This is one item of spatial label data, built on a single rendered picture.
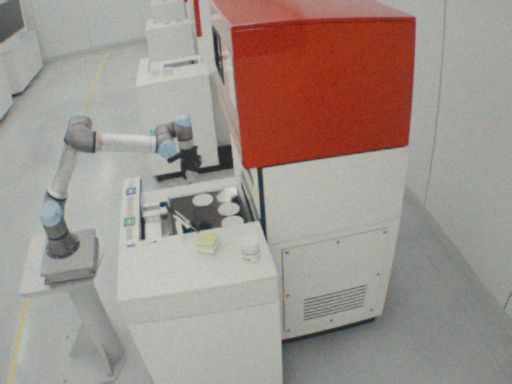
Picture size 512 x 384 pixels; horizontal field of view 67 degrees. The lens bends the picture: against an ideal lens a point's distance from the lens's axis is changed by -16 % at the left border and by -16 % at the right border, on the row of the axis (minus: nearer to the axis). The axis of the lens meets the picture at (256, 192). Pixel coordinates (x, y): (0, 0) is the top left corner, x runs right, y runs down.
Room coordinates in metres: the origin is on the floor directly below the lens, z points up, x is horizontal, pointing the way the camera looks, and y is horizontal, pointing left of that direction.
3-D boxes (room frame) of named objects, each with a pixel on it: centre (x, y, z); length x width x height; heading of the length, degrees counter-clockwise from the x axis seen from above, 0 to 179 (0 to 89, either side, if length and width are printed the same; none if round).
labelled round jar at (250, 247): (1.31, 0.04, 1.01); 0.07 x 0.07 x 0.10
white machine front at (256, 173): (1.95, 0.05, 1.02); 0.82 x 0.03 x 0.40; 9
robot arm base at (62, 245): (1.55, 0.95, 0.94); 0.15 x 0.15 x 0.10
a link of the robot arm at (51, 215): (1.55, 0.95, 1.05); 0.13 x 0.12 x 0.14; 16
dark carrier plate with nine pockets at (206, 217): (1.73, 0.24, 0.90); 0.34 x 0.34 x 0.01; 9
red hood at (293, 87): (2.00, -0.26, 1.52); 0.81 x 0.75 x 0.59; 9
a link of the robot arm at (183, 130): (1.85, 0.31, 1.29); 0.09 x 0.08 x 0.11; 106
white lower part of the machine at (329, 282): (2.01, -0.29, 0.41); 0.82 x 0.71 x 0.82; 9
